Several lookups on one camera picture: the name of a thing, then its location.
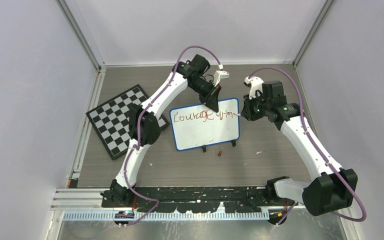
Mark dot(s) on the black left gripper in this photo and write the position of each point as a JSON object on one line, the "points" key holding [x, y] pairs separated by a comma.
{"points": [[211, 100]]}

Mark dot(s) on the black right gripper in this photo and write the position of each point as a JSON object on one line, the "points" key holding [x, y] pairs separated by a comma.
{"points": [[248, 112]]}

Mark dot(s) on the blue framed whiteboard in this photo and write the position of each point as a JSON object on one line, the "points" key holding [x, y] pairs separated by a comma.
{"points": [[196, 126]]}

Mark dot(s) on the black white chessboard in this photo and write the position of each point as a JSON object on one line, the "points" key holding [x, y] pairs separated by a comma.
{"points": [[110, 120]]}

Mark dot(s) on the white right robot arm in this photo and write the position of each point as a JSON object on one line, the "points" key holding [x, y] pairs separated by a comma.
{"points": [[331, 185]]}

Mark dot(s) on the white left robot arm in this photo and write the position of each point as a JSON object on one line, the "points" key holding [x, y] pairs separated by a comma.
{"points": [[144, 129]]}

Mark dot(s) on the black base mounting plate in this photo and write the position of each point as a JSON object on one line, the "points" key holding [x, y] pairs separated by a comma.
{"points": [[234, 199]]}

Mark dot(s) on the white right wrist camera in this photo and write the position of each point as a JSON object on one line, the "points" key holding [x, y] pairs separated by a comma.
{"points": [[255, 85]]}

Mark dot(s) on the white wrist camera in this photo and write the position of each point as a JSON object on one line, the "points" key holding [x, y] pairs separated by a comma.
{"points": [[219, 75], [255, 85]]}

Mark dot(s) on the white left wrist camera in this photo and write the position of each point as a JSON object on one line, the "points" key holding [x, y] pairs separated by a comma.
{"points": [[219, 75]]}

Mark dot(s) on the aluminium frame rail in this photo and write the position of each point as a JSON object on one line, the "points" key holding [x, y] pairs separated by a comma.
{"points": [[69, 16]]}

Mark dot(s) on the white slotted cable duct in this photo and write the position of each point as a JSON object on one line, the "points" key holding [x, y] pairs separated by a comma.
{"points": [[128, 215]]}

